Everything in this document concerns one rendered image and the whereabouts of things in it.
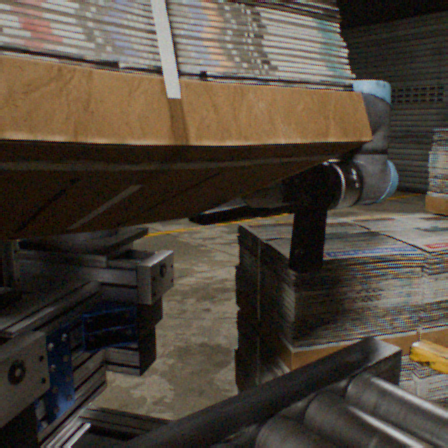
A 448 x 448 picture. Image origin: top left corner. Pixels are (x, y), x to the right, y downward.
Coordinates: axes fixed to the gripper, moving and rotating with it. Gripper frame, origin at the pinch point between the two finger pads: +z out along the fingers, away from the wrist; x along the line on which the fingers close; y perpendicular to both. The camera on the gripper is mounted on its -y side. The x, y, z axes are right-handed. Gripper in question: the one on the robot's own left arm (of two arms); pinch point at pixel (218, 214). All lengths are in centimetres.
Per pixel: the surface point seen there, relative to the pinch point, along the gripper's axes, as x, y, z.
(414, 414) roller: 17.1, -24.4, -4.7
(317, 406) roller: 10.8, -21.8, 1.5
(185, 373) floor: -143, -48, -71
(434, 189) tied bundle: -22, 2, -94
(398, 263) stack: -8.4, -13.1, -46.9
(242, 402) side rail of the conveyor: 6.7, -19.7, 7.3
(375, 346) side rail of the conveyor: 7.7, -20.1, -13.3
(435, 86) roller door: -306, 209, -732
